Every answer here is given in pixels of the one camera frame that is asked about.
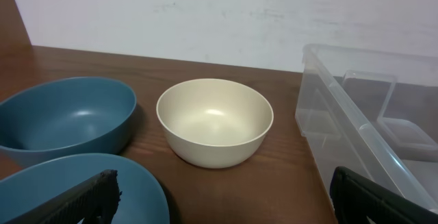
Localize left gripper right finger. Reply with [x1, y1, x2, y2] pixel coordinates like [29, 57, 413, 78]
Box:
[329, 166, 437, 224]

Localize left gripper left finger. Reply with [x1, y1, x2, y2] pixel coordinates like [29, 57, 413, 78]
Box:
[6, 169, 122, 224]

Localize clear plastic storage container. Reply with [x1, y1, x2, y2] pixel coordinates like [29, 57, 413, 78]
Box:
[295, 44, 437, 212]

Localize dark blue bowl lower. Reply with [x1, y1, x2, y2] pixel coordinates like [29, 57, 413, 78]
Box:
[1, 153, 170, 224]

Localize dark blue bowl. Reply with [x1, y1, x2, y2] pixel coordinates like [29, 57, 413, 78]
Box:
[1, 153, 170, 224]
[1, 77, 137, 167]

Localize dark blue bowl upper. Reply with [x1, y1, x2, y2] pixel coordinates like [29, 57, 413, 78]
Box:
[1, 77, 137, 167]

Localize cream large bowl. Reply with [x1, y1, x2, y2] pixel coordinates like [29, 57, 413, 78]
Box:
[156, 79, 274, 169]

